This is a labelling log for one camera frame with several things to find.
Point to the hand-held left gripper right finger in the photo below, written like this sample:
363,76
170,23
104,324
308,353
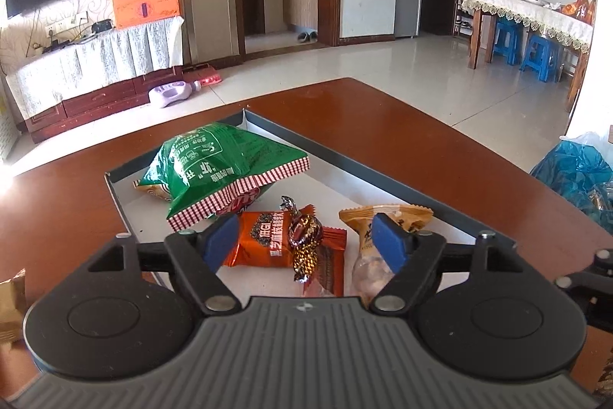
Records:
388,246

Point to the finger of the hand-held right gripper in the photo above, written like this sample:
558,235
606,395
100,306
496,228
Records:
584,280
601,311

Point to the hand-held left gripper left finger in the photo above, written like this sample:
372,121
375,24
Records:
220,241

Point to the small orange snack packet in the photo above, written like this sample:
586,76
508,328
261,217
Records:
258,241

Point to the yellow snack packet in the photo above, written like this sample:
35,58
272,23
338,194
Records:
357,222

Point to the grey cardboard box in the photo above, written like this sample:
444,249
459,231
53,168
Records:
335,188

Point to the foil candy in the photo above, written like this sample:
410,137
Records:
304,236

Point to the green snack bag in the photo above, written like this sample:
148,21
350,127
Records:
225,169

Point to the blue plastic bag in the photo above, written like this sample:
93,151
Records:
574,169

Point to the purple plastic bottle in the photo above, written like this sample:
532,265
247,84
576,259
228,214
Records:
172,95

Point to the pink plastic object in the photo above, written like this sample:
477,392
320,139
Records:
208,79

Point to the dark red television cabinet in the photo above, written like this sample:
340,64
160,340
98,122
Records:
96,100

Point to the small cardboard box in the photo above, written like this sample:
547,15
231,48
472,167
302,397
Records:
12,308

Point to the dark slipper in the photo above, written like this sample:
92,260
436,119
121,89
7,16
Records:
302,37
312,35

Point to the wooden dining table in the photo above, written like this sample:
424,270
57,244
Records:
475,40

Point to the tv cabinet with cloth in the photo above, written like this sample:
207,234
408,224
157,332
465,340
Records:
96,54

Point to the blue plastic stool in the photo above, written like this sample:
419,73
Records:
541,57
507,42

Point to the shoe rack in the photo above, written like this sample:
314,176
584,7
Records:
462,18

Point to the black set-top box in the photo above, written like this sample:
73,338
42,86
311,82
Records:
101,26

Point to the black router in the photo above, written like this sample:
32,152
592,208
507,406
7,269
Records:
55,46

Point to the orange snack bag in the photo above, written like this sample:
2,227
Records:
583,9

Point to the lace tablecloth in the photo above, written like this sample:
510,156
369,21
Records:
527,11

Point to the white wall outlet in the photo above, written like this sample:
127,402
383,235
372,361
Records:
51,29
77,19

